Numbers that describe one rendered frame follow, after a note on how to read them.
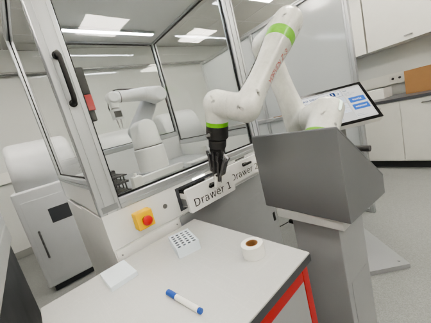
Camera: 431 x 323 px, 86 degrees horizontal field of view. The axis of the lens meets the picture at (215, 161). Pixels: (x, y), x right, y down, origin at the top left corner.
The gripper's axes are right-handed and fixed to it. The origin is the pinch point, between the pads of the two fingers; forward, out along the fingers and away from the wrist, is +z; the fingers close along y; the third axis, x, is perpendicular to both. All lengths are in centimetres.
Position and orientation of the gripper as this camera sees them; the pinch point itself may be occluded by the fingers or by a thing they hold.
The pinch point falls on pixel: (217, 180)
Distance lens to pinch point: 105.0
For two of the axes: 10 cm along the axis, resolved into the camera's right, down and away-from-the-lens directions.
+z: 0.1, 9.1, 4.2
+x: 7.3, -3.0, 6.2
